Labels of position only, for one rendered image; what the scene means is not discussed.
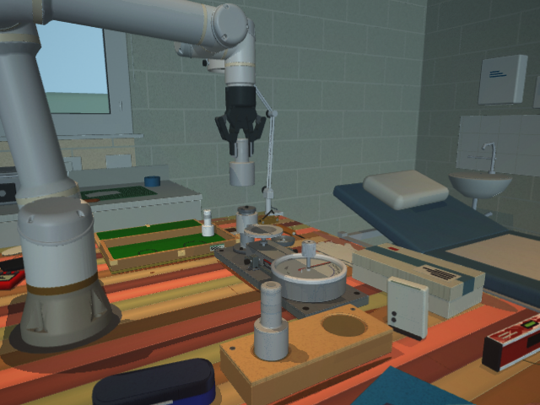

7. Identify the grey tap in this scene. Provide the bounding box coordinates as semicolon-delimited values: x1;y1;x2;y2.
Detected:
481;142;498;176

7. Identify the white articulated desk lamp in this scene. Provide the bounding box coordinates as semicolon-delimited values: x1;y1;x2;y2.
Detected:
254;85;284;217

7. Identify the grey pointer knob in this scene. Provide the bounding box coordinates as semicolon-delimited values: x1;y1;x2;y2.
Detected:
300;240;318;269

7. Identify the blue examination couch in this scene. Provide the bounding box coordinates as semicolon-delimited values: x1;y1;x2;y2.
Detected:
332;170;540;305

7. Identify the dark blue oval case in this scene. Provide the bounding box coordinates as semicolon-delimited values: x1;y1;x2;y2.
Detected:
91;358;217;405

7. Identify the beige paper sheet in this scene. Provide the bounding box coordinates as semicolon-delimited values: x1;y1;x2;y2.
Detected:
444;235;540;276

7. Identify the dark grey gauge base plate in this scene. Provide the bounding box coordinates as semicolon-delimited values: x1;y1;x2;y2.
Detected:
213;243;370;321

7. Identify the beige printer device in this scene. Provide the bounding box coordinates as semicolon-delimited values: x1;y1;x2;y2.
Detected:
351;242;487;320

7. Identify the small white weight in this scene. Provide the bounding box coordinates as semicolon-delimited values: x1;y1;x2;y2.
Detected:
201;208;218;238

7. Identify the dark grey appliance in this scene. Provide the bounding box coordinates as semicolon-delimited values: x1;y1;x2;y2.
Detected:
0;165;20;206

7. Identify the grey round gauge dial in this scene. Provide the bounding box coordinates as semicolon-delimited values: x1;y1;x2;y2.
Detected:
270;251;348;304

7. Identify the small grey cylinder weight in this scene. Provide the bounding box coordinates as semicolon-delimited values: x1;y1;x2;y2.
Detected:
229;137;257;188

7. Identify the beige pillow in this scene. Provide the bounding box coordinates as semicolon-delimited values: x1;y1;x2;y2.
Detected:
362;171;450;211

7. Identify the white two-button box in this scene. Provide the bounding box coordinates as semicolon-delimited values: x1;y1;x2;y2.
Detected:
386;275;429;342

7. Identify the grey counter cabinet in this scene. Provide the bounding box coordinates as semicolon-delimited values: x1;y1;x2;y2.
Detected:
66;164;204;231

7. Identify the grey gauge cylinder post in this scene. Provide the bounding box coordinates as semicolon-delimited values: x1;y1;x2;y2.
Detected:
235;205;259;235

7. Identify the teal blue pad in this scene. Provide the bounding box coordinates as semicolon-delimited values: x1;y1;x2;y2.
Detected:
351;365;478;405

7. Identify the wooden case green lining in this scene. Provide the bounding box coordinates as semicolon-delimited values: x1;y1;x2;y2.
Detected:
94;218;237;272

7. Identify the window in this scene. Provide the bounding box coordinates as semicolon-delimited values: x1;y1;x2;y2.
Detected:
0;20;145;139

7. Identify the grey round platen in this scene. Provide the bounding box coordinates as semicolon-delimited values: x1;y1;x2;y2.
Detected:
244;224;284;246

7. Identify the white wall dispenser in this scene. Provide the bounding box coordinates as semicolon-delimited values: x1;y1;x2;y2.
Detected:
477;54;529;106

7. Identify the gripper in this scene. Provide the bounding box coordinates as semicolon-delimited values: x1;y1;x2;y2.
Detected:
214;84;268;156

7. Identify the white wash basin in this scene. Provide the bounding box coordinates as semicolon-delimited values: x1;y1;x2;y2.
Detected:
447;170;514;200

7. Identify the red handheld device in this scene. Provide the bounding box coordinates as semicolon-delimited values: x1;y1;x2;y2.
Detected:
0;254;28;291

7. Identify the large grey cylinder weight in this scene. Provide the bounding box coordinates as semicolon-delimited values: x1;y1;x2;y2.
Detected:
253;280;290;362

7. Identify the red spirit level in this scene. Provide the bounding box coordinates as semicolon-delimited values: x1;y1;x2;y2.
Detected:
481;311;540;373

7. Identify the green mat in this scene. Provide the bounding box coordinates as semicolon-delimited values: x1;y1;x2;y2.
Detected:
79;185;157;202

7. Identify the wooden pocket block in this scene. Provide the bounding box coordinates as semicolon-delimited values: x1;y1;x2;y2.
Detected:
219;301;395;402

